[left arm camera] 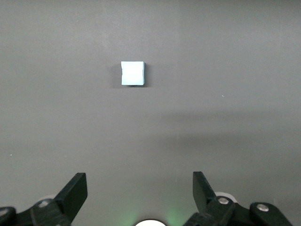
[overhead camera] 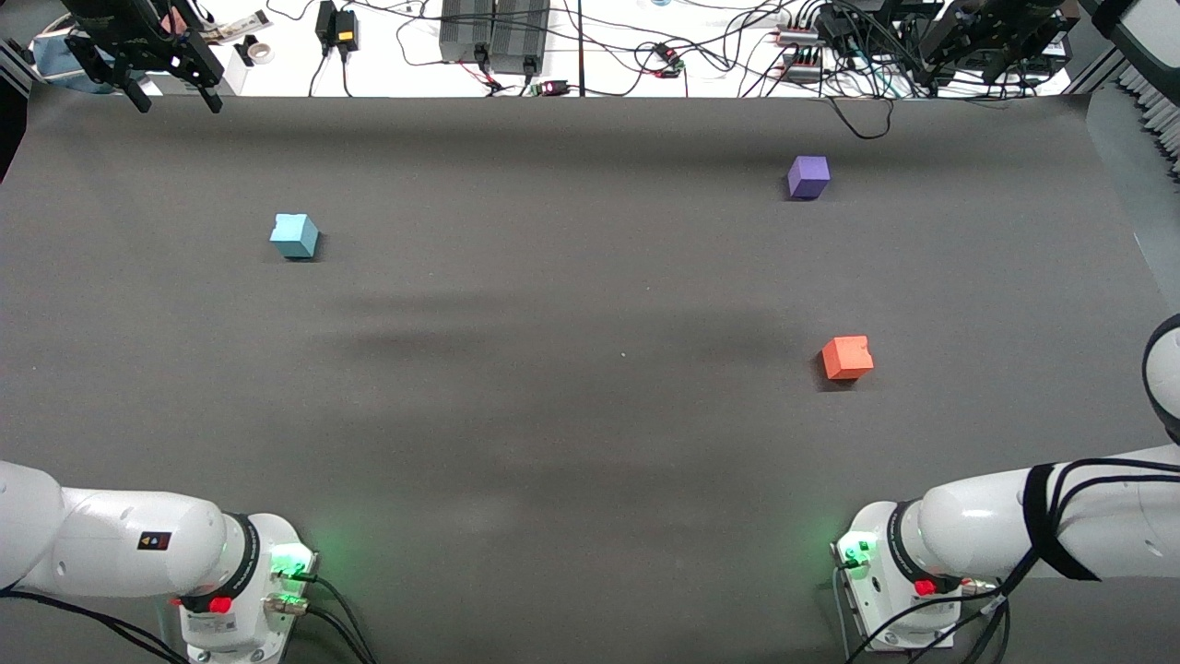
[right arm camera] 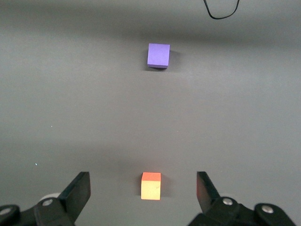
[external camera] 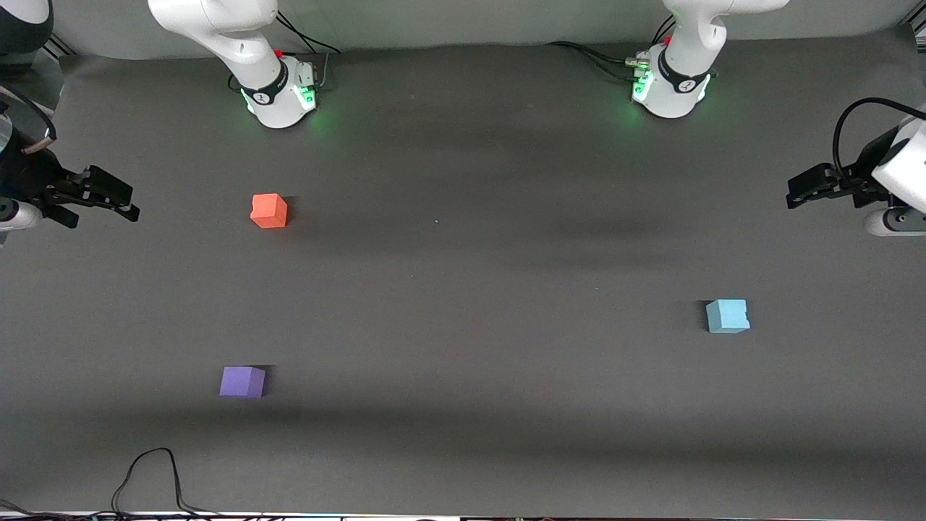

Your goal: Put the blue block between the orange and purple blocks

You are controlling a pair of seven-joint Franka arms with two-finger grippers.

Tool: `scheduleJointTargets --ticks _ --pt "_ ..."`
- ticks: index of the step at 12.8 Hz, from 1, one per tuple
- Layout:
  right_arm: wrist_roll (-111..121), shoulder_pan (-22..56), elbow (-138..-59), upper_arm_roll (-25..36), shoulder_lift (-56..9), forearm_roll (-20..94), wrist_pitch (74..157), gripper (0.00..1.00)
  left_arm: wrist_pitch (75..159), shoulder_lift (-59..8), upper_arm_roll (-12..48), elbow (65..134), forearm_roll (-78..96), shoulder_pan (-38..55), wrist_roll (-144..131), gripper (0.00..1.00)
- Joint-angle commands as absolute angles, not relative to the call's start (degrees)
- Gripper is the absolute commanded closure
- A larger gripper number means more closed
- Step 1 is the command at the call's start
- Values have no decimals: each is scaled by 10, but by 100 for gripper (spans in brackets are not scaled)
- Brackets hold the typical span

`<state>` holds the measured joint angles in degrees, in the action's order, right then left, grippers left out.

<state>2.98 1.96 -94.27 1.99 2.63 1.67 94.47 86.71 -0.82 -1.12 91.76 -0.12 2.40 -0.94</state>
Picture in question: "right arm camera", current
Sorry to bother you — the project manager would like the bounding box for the purple foam block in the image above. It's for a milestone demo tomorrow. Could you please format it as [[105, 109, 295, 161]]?
[[146, 43, 171, 70]]

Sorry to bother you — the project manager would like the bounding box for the orange foam block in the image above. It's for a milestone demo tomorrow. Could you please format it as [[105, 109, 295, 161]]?
[[140, 172, 162, 201]]

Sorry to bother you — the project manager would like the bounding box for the black looped table cable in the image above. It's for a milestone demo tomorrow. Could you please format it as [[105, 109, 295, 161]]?
[[203, 0, 240, 20]]

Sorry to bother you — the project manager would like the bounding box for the dark grey table mat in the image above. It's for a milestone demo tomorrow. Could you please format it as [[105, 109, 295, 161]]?
[[0, 0, 301, 226]]

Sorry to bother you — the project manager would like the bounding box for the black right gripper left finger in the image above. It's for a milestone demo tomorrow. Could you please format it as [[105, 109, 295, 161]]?
[[0, 171, 91, 226]]

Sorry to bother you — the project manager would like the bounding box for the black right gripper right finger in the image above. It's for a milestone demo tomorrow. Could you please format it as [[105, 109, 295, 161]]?
[[188, 171, 297, 226]]

